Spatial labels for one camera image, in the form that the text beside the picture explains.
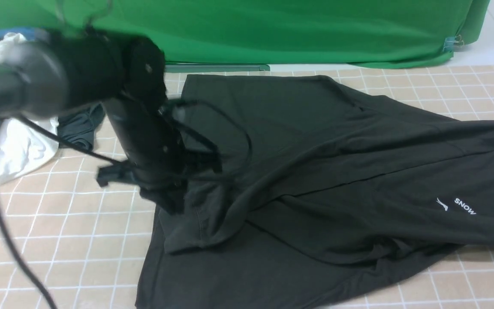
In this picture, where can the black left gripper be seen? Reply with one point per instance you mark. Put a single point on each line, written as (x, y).
(162, 154)

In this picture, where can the dark gray long-sleeve shirt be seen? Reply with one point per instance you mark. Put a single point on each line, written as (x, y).
(346, 193)

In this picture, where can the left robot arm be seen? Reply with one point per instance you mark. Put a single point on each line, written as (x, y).
(63, 75)

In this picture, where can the white crumpled shirt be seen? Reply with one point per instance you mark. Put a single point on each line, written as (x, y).
(22, 149)

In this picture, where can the dark teal crumpled garment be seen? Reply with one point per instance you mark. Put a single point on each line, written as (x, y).
(79, 128)

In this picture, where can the beige checkered tablecloth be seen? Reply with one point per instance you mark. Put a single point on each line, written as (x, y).
(88, 244)

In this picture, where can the blue binder clip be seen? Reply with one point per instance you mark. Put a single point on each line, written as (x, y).
(452, 43)

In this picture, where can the blue crumpled garment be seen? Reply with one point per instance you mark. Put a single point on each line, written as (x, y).
(16, 35)

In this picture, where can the green backdrop cloth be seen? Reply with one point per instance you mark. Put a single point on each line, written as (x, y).
(384, 34)

